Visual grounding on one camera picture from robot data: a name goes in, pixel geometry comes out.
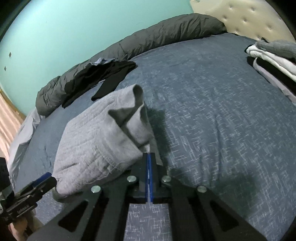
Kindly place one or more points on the wooden slat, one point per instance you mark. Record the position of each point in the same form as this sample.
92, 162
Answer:
13, 106

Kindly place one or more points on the grey folded garment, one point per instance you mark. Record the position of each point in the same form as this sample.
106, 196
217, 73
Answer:
282, 48

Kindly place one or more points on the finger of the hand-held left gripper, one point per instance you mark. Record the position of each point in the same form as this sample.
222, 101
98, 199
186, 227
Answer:
42, 178
39, 190

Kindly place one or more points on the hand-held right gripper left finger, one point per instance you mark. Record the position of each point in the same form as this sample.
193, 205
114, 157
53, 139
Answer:
143, 183

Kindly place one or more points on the light blue garment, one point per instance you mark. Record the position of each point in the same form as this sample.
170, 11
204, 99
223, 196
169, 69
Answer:
101, 61

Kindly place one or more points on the dark grey duvet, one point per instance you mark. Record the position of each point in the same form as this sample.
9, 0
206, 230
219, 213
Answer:
161, 30

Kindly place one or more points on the grey sweater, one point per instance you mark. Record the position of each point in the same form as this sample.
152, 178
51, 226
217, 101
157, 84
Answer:
92, 139

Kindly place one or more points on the person's left hand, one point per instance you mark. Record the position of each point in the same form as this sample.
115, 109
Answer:
18, 228

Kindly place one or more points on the pink curtain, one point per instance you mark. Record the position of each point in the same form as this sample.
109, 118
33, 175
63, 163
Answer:
7, 122

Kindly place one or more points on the light grey quilt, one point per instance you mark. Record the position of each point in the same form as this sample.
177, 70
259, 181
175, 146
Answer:
23, 136

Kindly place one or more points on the cream tufted headboard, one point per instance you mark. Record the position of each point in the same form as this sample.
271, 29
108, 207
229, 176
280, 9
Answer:
242, 14

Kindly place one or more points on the black folded garment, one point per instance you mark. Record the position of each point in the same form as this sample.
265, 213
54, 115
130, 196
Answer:
266, 67

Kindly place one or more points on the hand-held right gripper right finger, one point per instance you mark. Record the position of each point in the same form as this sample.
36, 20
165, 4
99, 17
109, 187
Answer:
157, 185

